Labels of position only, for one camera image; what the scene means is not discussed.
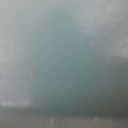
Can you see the light blue milk carton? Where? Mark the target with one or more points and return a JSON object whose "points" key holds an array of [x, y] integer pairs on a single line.
{"points": [[63, 63]]}

